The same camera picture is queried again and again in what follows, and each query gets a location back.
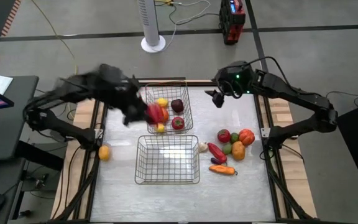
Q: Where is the dark purple round fruit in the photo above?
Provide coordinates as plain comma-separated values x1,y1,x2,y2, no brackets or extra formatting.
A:
170,98,185,113

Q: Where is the silver work surface sheet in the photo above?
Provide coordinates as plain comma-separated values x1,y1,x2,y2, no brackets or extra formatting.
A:
90,85,276,222

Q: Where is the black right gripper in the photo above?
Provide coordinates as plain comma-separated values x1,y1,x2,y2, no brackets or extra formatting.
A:
204,61,256,109

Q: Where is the yellow floor cable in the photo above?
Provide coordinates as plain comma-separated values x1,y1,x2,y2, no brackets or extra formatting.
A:
30,0,79,75

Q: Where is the orange carrot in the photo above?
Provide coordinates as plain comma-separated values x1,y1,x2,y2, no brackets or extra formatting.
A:
208,164,238,176

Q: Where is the white floor cable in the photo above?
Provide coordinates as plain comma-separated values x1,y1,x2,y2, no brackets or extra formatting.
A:
154,0,213,52

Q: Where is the red black power station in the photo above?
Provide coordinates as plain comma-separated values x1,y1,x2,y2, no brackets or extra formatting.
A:
218,0,246,45

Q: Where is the small wire basket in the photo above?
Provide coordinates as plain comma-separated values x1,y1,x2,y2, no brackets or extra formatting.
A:
144,80,195,135

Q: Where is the red fruit with green top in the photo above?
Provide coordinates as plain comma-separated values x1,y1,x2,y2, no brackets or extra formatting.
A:
171,116,185,131
217,129,232,144

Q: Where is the red bell pepper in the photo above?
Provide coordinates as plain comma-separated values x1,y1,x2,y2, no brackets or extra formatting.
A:
145,103,163,124

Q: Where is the yellow orange mango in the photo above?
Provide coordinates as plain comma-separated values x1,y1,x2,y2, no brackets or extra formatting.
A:
98,144,111,162

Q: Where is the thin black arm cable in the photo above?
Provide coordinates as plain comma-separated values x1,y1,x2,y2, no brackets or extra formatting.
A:
324,90,358,108

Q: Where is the long red chili pepper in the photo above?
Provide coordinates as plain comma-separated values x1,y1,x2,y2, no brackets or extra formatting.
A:
207,142,229,164

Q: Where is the black desk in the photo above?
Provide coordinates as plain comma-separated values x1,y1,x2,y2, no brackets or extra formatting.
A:
0,75,39,224

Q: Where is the orange-red persimmon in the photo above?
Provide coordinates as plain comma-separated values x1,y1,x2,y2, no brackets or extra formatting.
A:
238,128,255,147

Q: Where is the white tower fan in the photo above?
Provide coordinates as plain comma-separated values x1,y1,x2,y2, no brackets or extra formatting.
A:
136,0,167,54

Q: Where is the black metal bar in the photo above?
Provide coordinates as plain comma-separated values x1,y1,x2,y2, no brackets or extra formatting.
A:
137,77,186,82

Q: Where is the large wire basket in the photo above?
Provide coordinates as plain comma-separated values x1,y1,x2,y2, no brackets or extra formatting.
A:
134,134,201,185

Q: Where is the black aluminium table frame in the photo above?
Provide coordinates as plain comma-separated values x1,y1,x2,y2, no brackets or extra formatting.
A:
53,80,316,224

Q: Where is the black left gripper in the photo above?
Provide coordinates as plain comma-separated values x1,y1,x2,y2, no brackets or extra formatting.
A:
99,63,149,126

